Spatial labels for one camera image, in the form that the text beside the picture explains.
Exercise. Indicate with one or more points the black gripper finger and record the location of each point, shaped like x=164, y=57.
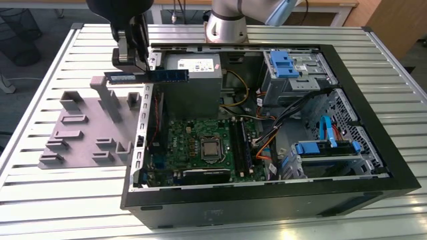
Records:
x=140, y=37

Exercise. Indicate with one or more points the RAM stick with blue label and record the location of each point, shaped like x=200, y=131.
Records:
x=167, y=75

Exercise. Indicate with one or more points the empty black RAM slot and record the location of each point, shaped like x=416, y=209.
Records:
x=236, y=147

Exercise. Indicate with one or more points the grey power supply unit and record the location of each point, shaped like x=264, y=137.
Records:
x=189, y=100

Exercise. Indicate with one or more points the grey plastic parts rack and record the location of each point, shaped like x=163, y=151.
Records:
x=93, y=120

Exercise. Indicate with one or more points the blue plastic drive carrier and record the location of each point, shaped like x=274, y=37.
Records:
x=282, y=63

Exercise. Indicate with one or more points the white furniture foot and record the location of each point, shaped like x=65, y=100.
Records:
x=7, y=86

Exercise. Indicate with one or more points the CPU socket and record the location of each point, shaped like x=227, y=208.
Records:
x=211, y=137

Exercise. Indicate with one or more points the green motherboard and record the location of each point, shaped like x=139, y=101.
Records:
x=180, y=155

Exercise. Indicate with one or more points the silver CPU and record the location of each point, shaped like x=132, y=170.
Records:
x=211, y=149

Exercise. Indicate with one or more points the metal drive cage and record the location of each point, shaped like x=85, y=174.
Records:
x=300, y=85

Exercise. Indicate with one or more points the black graphics card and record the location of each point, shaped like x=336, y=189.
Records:
x=207, y=176

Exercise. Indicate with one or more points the white framed wooden desk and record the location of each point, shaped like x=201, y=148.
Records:
x=343, y=15

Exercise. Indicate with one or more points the hard disk in blue carrier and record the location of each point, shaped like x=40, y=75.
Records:
x=308, y=148

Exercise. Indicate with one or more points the black open PC case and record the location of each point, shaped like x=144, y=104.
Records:
x=267, y=200

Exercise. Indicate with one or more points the metal disk bay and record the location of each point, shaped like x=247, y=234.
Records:
x=334, y=159

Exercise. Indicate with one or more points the wooden cabinet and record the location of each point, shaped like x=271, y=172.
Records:
x=394, y=25

